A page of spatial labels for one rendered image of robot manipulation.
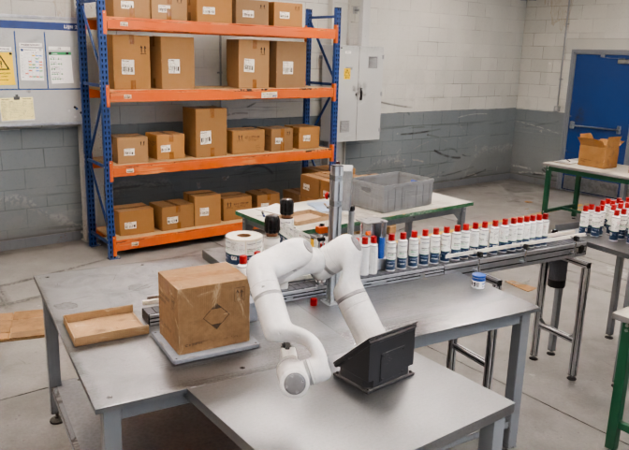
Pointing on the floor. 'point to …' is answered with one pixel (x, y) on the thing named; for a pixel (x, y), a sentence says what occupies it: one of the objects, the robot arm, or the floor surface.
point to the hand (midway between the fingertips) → (285, 358)
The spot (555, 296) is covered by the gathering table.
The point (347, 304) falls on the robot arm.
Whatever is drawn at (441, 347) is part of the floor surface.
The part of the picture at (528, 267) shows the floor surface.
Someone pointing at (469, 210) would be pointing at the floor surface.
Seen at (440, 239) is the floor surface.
